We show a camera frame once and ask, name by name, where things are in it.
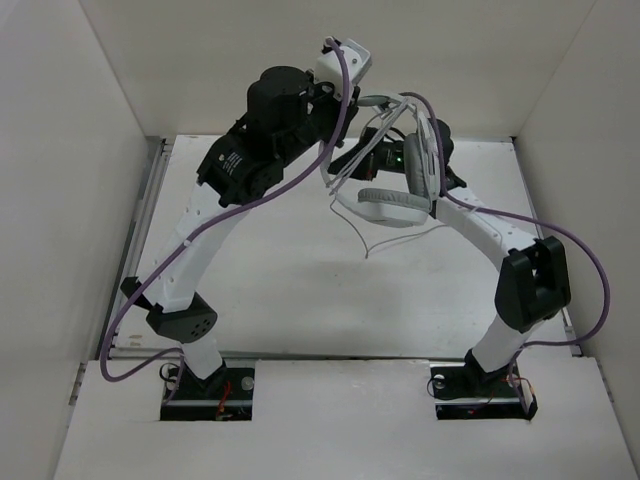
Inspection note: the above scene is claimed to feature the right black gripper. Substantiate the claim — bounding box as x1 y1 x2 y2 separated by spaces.
325 126 426 180

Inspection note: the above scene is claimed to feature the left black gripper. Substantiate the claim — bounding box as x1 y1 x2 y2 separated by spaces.
276 67 359 167

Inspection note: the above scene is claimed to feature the white over-ear headphones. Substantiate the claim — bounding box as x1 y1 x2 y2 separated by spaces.
320 94 445 228

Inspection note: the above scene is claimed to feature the grey headphone cable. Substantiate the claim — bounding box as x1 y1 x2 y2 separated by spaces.
326 96 446 260

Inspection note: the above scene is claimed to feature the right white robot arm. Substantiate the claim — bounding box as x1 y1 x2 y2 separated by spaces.
321 122 571 394

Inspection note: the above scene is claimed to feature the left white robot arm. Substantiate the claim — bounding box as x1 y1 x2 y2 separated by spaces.
121 65 357 397

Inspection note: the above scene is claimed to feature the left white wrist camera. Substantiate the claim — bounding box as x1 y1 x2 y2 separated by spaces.
313 37 372 95

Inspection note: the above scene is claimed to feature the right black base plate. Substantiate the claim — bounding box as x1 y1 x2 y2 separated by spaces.
426 362 538 421

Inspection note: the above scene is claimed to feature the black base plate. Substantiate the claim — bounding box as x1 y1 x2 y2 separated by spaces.
426 362 538 421
159 359 255 422

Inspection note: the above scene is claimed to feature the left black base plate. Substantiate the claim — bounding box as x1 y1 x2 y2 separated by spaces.
159 359 255 422

